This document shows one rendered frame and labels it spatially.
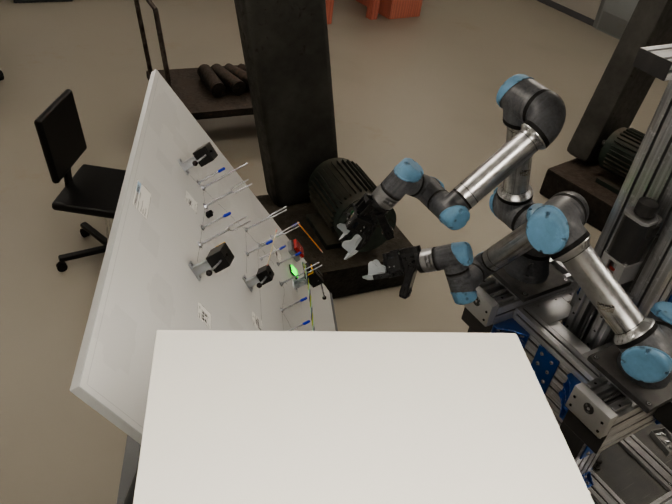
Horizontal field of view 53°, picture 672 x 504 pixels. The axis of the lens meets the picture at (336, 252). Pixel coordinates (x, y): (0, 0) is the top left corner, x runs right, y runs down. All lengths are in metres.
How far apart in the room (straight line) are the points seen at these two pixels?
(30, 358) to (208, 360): 2.69
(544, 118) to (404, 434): 1.29
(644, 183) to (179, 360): 1.60
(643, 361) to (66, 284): 2.95
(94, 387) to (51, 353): 2.45
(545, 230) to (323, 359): 1.04
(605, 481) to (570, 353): 1.00
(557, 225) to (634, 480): 1.65
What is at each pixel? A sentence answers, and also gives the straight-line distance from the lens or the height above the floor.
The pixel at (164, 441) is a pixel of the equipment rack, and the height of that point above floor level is 1.85.
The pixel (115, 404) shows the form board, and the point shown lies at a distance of 1.12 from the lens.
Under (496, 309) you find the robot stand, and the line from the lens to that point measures 2.25.
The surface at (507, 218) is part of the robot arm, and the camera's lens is 2.29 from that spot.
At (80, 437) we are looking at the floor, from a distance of 3.18.
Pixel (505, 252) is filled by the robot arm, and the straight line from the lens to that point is 2.09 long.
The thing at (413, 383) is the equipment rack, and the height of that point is 1.85.
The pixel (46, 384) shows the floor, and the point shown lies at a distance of 3.41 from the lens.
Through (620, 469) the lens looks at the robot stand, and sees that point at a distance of 3.22.
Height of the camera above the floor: 2.49
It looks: 37 degrees down
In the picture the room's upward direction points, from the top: 9 degrees clockwise
